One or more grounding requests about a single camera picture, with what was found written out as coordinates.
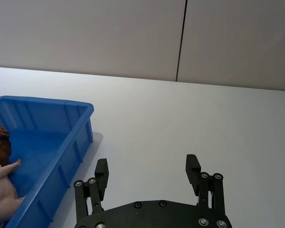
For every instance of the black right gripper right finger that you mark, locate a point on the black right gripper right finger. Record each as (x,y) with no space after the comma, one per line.
(192,175)

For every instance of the blue plastic bin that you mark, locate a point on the blue plastic bin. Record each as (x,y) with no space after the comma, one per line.
(61,142)

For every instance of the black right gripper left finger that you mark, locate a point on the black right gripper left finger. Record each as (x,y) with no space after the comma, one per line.
(101,175)

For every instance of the pale pink rubber toy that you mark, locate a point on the pale pink rubber toy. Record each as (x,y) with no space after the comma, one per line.
(1,190)

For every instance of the brown fuzzy toy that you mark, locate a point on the brown fuzzy toy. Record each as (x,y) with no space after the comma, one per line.
(0,145)

